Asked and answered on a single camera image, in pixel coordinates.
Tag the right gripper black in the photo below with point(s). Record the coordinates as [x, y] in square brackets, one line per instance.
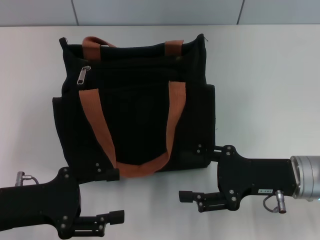
[255, 175]

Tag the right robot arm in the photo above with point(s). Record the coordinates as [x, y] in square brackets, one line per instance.
[307, 177]

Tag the silver zipper pull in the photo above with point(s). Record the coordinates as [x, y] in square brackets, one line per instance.
[82, 76]

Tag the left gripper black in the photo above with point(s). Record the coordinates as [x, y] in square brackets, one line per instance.
[37, 207]

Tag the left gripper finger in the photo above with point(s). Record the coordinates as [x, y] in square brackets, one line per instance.
[112, 175]

